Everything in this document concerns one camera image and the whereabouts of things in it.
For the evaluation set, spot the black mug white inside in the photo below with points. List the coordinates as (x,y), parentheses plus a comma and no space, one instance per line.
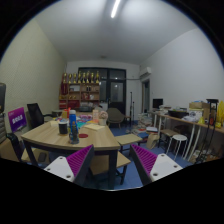
(63,127)

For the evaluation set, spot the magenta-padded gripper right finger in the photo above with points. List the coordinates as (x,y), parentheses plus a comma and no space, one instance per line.
(160,166)

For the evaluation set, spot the white wall air conditioner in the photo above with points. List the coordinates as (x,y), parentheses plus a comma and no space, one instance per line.
(145,72)

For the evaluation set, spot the black microphone stand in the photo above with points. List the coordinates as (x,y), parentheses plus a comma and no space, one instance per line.
(131,110)

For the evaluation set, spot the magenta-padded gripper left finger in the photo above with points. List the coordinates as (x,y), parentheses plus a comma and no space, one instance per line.
(63,166)

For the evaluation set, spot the white round stool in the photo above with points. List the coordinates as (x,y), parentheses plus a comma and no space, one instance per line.
(179,138)

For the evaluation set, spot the black-framed glass door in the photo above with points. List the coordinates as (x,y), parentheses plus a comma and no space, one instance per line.
(116,91)

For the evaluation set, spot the ceiling tube light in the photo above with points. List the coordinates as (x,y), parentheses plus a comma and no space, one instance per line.
(115,9)

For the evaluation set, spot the grey green armchair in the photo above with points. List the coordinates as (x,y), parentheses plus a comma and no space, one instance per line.
(115,116)

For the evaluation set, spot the pink flowers in white pot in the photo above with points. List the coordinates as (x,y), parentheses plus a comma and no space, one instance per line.
(103,117)

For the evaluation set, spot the pale yellow notebook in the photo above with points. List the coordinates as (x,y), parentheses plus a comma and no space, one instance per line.
(94,127)

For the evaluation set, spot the blue drink bottle white cap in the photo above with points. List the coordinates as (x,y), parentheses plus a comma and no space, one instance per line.
(73,128)

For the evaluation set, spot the light wooden bench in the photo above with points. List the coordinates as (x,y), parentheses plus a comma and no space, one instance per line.
(128,139)

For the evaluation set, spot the black office chair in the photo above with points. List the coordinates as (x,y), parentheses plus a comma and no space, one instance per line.
(34,114)

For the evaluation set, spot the cluttered wooden side desk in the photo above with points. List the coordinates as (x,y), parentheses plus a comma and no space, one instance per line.
(186,120)

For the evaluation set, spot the wooden shelf unit with trophies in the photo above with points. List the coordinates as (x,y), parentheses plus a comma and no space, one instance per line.
(80,95)

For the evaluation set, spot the small standing card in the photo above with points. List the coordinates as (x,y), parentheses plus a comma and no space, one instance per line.
(95,114)

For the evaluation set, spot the flat round red coaster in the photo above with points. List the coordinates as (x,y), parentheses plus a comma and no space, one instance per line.
(83,135)

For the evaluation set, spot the black computer monitor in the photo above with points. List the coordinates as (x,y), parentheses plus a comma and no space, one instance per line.
(157,103)

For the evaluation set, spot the yellow gift box red ribbon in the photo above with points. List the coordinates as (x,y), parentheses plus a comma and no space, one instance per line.
(64,114)

